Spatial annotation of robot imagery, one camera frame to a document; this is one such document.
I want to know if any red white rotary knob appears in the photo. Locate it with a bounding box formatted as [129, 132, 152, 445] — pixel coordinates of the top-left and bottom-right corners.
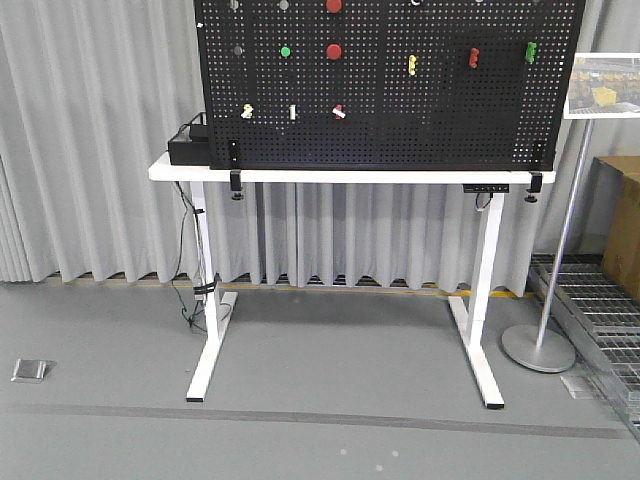
[332, 104, 346, 120]

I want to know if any yellow rotary knob lower left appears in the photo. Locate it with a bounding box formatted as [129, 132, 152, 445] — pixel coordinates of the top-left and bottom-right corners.
[241, 104, 254, 119]

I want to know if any yellow toggle knob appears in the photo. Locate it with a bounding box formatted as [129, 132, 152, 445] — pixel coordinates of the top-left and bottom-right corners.
[407, 55, 418, 76]

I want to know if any red toggle knob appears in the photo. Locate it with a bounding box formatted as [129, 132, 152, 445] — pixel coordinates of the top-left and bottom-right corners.
[469, 47, 480, 69]

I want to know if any green toggle knob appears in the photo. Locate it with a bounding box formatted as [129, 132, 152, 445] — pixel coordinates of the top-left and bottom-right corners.
[525, 42, 538, 64]

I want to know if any black electronics box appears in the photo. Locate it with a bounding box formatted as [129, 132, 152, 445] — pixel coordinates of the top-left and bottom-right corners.
[167, 112, 210, 167]

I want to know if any desk height control panel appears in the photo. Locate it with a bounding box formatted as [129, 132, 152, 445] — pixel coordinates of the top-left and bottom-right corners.
[463, 184, 510, 195]

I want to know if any black perforated pegboard panel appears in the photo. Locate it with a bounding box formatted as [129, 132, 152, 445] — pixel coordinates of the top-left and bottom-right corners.
[194, 1, 585, 171]

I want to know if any white height-adjustable desk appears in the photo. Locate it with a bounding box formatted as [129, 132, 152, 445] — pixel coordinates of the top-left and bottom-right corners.
[148, 152, 556, 410]

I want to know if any lower large red button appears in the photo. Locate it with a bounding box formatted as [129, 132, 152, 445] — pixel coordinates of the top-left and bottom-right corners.
[326, 43, 343, 61]

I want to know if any large red button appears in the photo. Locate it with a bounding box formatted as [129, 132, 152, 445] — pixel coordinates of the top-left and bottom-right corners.
[326, 43, 343, 61]
[325, 0, 344, 14]

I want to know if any right black table clamp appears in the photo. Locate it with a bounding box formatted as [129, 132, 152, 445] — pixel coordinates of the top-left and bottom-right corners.
[524, 143, 544, 204]

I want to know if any upper large red button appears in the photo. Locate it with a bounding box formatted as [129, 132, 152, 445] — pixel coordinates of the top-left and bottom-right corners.
[325, 0, 344, 14]

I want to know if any silver sign stand pole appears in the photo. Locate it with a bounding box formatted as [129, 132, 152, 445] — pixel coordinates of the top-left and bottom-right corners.
[501, 119, 595, 374]

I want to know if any metal grating platform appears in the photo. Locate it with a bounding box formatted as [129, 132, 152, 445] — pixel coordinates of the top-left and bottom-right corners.
[543, 255, 639, 437]

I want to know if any brown cardboard box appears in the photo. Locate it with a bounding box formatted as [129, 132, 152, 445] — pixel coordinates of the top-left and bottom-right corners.
[597, 156, 639, 301]

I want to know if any metal floor outlet plate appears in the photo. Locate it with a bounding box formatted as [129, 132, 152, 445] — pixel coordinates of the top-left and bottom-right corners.
[11, 358, 57, 383]

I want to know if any printed photo sign board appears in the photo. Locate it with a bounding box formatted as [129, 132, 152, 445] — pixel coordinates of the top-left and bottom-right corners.
[564, 53, 639, 120]

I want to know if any black power cable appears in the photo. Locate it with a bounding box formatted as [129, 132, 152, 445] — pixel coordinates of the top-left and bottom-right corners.
[171, 180, 232, 334]

